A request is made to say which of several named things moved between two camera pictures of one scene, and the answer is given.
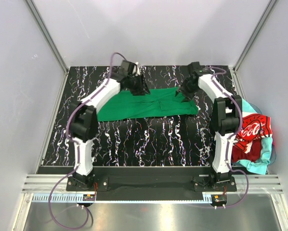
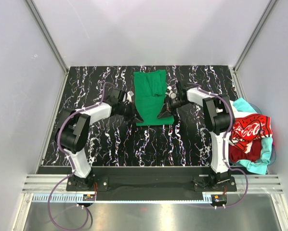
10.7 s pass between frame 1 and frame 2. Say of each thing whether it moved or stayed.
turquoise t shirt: stayed
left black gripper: moved
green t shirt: moved
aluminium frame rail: stayed
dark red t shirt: stayed
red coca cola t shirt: stayed
